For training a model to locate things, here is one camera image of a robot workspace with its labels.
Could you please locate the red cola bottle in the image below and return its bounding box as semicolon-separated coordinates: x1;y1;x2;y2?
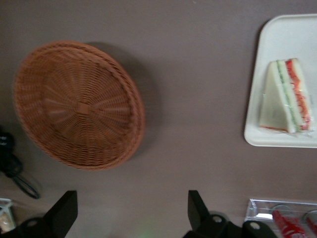
272;210;307;238

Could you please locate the triangle sandwich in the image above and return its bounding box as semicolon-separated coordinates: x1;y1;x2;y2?
259;58;314;136

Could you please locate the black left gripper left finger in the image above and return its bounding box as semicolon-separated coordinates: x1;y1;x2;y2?
17;190;78;238

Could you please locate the cream plastic tray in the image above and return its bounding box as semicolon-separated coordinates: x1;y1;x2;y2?
244;13;317;149

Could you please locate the clear acrylic bottle rack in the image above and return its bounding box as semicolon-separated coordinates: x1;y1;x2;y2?
244;197;317;238

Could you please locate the clear snack display stand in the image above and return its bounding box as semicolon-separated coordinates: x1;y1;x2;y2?
0;197;16;233

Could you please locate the brown round wicker basket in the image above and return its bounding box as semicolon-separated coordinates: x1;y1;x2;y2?
13;41;146;172

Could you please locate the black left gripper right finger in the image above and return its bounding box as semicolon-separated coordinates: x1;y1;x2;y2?
182;190;275;238

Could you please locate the cracker pack in stand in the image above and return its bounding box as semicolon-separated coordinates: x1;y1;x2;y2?
0;213;11;232

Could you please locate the black looped cable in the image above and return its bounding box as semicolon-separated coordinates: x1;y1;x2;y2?
0;128;41;199

